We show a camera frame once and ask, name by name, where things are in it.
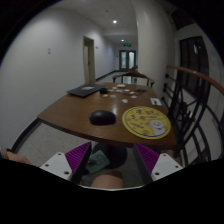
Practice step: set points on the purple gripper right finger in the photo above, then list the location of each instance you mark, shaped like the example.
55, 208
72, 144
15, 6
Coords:
153, 166

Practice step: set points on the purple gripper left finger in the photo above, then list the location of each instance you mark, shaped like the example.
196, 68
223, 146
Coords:
71, 165

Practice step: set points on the round yellow mouse pad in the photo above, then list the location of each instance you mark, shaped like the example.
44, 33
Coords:
146, 122

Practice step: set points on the black computer mouse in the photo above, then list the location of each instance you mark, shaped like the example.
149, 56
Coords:
102, 117

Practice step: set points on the green slipper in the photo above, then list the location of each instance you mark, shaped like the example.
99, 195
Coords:
97, 161

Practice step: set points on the person's knee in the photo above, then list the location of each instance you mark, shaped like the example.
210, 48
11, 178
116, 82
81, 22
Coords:
112, 179

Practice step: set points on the white paper card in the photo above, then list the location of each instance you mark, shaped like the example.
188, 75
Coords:
155, 101

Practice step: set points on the black metal railing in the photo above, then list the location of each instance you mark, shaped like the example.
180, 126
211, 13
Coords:
195, 108

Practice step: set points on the dark closed laptop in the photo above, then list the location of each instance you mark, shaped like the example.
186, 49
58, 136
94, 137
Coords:
86, 90

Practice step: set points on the small black box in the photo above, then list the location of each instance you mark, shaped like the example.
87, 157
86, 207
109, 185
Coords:
103, 91

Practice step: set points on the wooden chair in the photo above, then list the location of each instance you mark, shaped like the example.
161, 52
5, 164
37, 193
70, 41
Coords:
134, 74

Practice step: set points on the wooden stair handrail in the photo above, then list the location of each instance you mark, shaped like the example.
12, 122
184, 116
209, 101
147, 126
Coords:
211, 81

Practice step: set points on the double glass door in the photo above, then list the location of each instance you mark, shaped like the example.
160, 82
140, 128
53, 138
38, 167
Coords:
127, 60

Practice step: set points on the wooden door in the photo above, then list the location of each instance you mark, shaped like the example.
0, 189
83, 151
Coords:
89, 60

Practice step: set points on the green exit sign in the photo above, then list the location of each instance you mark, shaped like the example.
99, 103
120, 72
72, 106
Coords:
127, 45

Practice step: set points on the black table pedestal base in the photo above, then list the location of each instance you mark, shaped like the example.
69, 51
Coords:
116, 155

